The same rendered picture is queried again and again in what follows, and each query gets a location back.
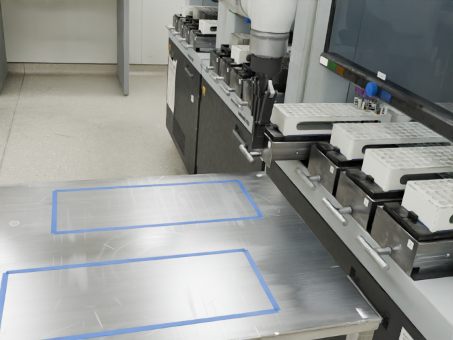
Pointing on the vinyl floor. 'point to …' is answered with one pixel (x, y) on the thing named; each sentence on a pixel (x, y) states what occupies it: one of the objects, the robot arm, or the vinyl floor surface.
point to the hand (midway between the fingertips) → (257, 135)
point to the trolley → (168, 263)
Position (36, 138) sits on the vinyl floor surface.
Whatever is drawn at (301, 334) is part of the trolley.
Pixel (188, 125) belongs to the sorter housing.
